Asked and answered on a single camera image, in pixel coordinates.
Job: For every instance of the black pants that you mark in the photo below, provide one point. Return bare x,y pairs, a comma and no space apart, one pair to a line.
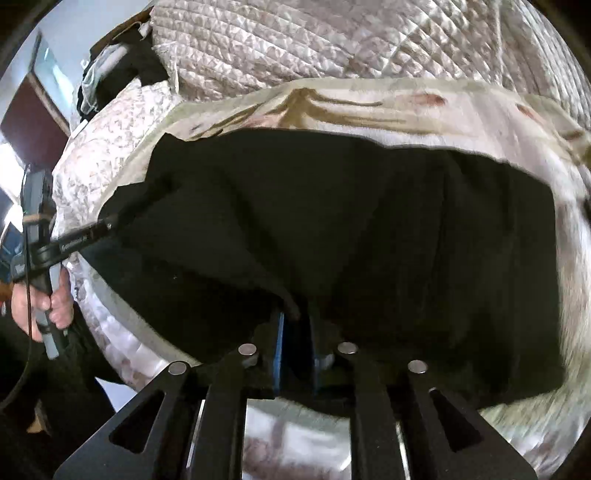
369,258

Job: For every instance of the quilted floral bedspread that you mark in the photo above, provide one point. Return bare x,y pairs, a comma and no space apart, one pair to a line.
277,41

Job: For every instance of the dark clothes pile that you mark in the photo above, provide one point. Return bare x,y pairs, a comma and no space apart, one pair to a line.
143,60

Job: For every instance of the floral fleece blanket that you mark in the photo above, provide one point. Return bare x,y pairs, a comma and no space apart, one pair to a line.
323,104

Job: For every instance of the person's dark clothing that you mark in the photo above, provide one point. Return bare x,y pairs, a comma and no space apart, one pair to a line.
51,401

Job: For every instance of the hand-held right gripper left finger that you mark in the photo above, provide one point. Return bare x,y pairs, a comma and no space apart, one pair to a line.
278,355

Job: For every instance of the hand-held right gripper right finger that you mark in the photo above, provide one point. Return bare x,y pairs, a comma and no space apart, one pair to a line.
314,350

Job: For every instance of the person's left hand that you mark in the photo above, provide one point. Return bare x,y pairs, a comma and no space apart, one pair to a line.
60,307

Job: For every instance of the dark brown door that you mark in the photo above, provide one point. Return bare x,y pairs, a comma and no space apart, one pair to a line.
32,120

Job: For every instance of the pale sheer garment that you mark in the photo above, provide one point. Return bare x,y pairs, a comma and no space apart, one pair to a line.
99,74

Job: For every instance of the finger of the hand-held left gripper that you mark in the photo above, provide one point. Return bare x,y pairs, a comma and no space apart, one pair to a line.
138,205

